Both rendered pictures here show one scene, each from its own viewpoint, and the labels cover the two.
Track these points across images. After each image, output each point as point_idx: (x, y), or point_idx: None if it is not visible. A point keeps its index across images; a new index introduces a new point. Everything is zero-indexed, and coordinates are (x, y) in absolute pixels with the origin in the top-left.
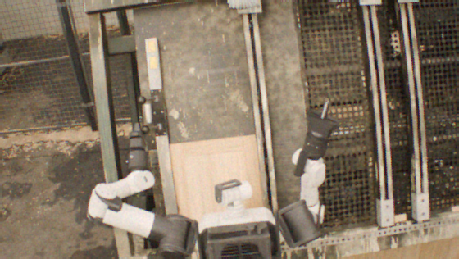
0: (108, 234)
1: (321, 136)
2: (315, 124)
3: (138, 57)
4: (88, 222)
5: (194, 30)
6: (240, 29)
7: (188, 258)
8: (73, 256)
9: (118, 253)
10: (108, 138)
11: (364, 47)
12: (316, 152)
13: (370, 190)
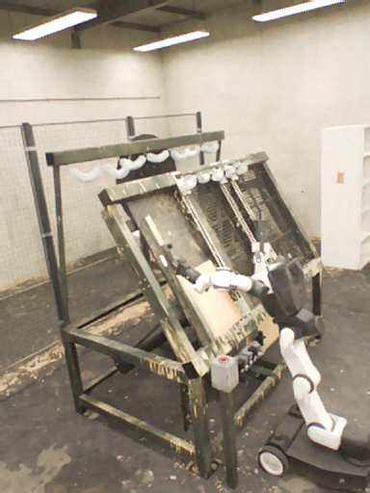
0: (59, 454)
1: (265, 228)
2: (261, 222)
3: (142, 230)
4: (28, 462)
5: (160, 211)
6: (178, 208)
7: (221, 341)
8: (47, 490)
9: (86, 457)
10: (154, 279)
11: (225, 207)
12: (266, 237)
13: None
